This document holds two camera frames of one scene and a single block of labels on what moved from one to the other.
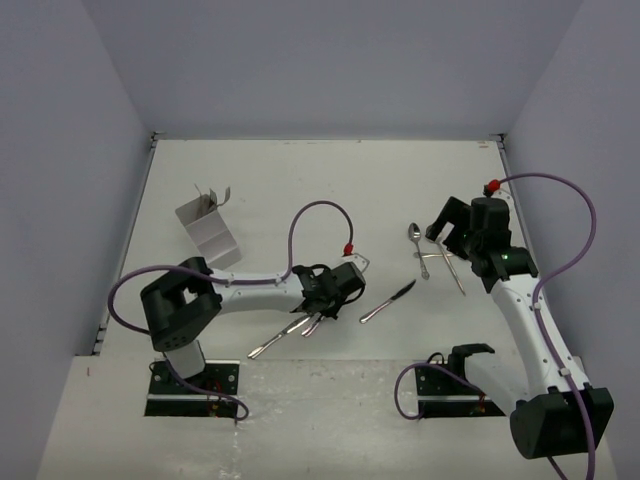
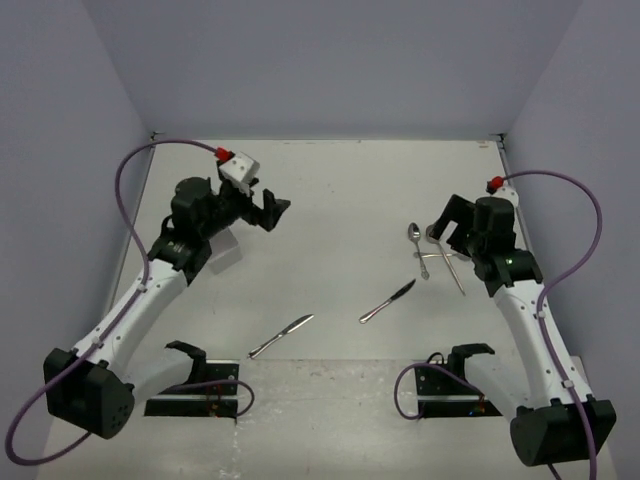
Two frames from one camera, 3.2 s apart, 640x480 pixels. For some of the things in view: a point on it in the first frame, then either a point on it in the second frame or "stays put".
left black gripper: x=332 y=311 -> x=253 y=215
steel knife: x=403 y=290 stays put
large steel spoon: x=450 y=264 stays put
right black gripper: x=456 y=212 stays put
